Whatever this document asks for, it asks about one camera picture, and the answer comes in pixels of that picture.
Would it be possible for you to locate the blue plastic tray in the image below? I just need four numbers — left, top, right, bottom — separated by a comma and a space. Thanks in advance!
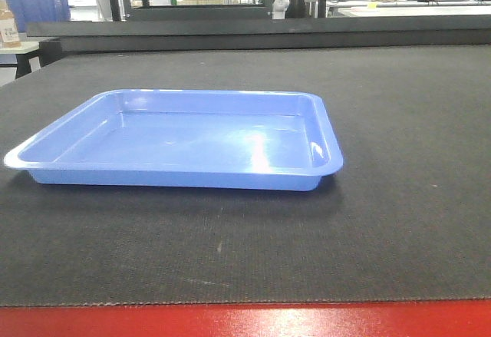
4, 89, 344, 191

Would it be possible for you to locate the black raised shelf board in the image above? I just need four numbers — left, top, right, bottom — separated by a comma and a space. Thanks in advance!
27, 15, 490, 52

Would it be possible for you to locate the dark grey table mat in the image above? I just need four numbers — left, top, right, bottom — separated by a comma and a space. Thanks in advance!
1, 45, 490, 306

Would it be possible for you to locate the blue plastic bin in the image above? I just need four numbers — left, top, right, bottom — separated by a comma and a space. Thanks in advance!
6, 0, 71, 32

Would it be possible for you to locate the black metal frame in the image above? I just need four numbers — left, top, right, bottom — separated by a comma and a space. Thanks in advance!
110, 0, 305, 22

